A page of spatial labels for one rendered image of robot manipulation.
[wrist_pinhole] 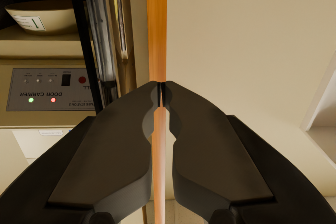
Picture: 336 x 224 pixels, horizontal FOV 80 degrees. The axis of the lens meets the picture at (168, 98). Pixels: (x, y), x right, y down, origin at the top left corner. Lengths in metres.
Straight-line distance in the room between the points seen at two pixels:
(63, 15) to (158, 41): 0.23
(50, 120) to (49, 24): 0.20
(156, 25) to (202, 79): 0.66
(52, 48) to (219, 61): 0.68
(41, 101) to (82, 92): 0.08
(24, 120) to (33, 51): 0.14
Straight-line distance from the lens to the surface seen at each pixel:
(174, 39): 0.88
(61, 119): 0.44
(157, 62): 0.35
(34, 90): 0.47
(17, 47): 0.52
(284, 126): 1.30
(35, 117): 0.46
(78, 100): 0.43
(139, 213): 0.87
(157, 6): 0.33
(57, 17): 0.50
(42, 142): 0.66
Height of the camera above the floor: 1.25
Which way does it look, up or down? 32 degrees up
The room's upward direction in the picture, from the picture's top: 179 degrees counter-clockwise
